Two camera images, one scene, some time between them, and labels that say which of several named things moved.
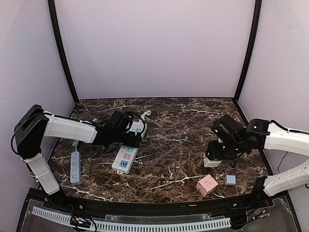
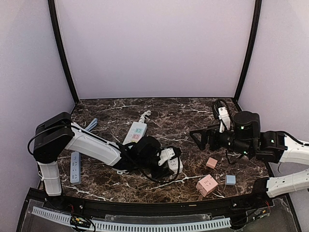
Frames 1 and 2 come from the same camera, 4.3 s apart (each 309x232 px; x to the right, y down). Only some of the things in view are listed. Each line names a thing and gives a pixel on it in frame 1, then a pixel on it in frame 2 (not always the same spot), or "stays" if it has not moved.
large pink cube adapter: x=206 y=185 stays
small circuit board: x=80 y=222 stays
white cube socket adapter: x=211 y=163 -> x=173 y=165
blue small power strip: x=75 y=168 stays
